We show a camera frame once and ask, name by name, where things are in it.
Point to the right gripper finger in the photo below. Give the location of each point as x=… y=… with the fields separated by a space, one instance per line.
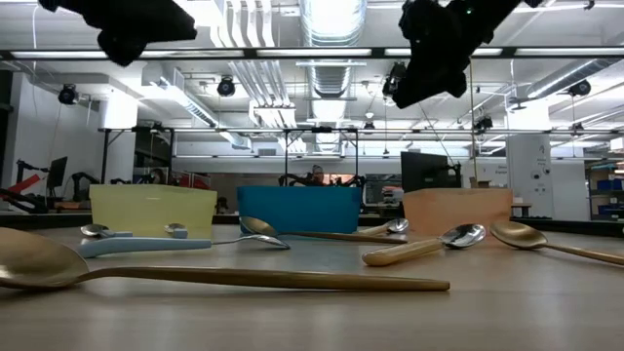
x=414 y=90

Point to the slim gold spoon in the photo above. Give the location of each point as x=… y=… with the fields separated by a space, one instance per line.
x=517 y=235
x=256 y=225
x=244 y=278

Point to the black ceiling spotlight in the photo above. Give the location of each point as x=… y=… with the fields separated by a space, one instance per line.
x=396 y=78
x=580 y=88
x=226 y=87
x=67 y=95

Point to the black computer monitor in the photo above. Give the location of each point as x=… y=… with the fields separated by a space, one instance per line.
x=424 y=170

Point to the cardboard box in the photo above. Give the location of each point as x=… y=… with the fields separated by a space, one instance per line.
x=480 y=183

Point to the black crossbar with light strips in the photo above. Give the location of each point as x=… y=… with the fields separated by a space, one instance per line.
x=251 y=53

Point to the orange translucent plastic bin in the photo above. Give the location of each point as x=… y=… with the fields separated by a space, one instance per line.
x=458 y=207

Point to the person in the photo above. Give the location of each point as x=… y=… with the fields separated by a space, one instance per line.
x=317 y=174
x=158 y=176

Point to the white pillar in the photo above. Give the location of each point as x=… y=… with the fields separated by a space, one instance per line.
x=529 y=190

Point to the blue plastic bin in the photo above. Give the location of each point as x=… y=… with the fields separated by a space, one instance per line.
x=300 y=209

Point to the small black monitor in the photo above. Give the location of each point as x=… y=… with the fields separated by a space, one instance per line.
x=57 y=170

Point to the yellow translucent plastic bin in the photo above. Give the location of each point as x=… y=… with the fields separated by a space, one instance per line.
x=151 y=209

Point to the wide ribbed silver duct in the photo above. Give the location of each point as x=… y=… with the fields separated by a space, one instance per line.
x=331 y=80

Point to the white rectangular air duct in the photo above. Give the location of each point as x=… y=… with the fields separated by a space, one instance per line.
x=195 y=109

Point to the slim silver ceiling duct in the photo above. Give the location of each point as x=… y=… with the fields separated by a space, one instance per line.
x=560 y=80

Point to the background black metal frame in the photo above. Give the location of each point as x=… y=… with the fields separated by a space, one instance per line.
x=105 y=156

